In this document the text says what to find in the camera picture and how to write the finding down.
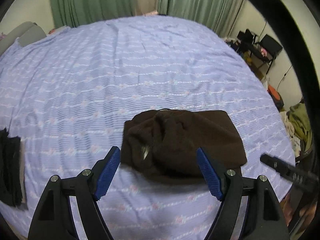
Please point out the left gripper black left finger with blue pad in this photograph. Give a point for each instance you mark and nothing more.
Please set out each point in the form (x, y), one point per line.
(53, 217)

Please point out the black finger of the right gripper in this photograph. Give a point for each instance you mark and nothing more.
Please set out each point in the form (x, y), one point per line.
(306, 181)

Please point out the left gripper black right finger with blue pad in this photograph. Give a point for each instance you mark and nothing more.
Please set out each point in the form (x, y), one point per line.
(263, 218)

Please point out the brown corduroy pants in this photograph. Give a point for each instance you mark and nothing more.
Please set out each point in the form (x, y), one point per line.
(162, 144)

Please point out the black folded clothes stack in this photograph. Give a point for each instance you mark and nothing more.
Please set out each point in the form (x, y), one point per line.
(12, 170)

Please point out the olive green clothes pile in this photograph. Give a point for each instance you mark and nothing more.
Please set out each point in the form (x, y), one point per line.
(298, 116)

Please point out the orange round object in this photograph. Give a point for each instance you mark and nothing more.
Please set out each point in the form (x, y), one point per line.
(276, 97)

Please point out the lavender striped bed sheet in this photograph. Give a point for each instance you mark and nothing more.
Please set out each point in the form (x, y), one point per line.
(68, 95)

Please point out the black folding chair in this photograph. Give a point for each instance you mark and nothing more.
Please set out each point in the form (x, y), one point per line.
(265, 50)

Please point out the grey pillow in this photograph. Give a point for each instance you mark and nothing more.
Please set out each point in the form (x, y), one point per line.
(26, 33)

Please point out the green curtain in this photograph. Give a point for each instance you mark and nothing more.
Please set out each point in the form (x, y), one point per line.
(218, 15)

